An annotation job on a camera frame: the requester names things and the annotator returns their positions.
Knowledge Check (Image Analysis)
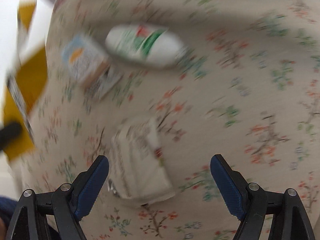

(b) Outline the yellow plastic wrapper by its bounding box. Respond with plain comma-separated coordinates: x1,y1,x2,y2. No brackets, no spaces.
1,0,48,162

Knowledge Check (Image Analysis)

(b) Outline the white green yogurt bottle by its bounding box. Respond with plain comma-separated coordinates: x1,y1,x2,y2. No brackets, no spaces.
105,23,188,69

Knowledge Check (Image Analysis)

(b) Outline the floral beige tablecloth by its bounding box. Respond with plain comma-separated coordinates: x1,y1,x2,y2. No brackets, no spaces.
12,0,319,239

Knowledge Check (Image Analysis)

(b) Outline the light blue milk carton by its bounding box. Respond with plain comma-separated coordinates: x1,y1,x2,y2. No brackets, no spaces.
61,34,123,101

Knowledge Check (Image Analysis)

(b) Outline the white foil sachet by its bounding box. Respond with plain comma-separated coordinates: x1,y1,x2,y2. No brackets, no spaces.
107,115,175,206

